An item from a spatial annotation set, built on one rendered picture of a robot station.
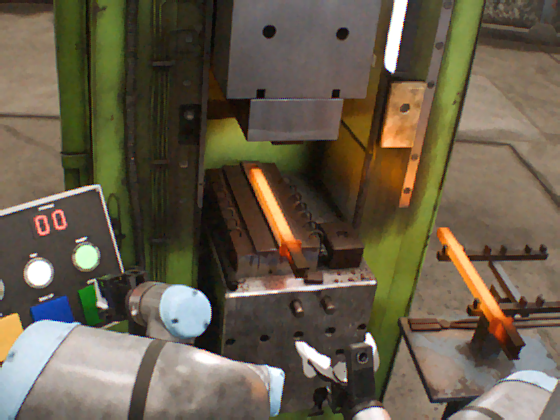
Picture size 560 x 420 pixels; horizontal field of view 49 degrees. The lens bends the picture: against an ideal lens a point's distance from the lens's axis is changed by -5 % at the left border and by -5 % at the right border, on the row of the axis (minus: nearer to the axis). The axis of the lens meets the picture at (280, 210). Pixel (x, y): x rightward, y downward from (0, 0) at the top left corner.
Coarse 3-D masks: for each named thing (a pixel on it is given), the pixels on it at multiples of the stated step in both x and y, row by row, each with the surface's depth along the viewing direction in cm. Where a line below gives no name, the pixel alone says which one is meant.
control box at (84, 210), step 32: (64, 192) 125; (96, 192) 124; (0, 224) 112; (32, 224) 116; (96, 224) 124; (0, 256) 112; (32, 256) 116; (64, 256) 120; (32, 288) 116; (64, 288) 120; (32, 320) 115
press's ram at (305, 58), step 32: (224, 0) 122; (256, 0) 116; (288, 0) 118; (320, 0) 119; (352, 0) 121; (224, 32) 124; (256, 32) 119; (288, 32) 121; (320, 32) 123; (352, 32) 125; (224, 64) 125; (256, 64) 123; (288, 64) 125; (320, 64) 126; (352, 64) 128; (288, 96) 128; (320, 96) 130; (352, 96) 132
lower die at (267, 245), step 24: (216, 168) 181; (240, 168) 181; (264, 168) 182; (216, 192) 170; (240, 192) 169; (288, 192) 172; (240, 216) 161; (264, 216) 160; (288, 216) 161; (240, 240) 152; (264, 240) 151; (312, 240) 153; (240, 264) 148; (264, 264) 150; (288, 264) 152; (312, 264) 154
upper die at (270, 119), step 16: (224, 96) 151; (256, 96) 128; (336, 96) 133; (240, 112) 136; (256, 112) 129; (272, 112) 129; (288, 112) 130; (304, 112) 131; (320, 112) 132; (336, 112) 133; (256, 128) 130; (272, 128) 131; (288, 128) 132; (304, 128) 133; (320, 128) 134; (336, 128) 135
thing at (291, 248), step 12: (264, 180) 172; (264, 192) 167; (264, 204) 164; (276, 204) 162; (276, 216) 158; (276, 228) 154; (288, 228) 154; (288, 240) 149; (300, 240) 149; (288, 252) 147; (300, 252) 145; (300, 264) 141; (300, 276) 141
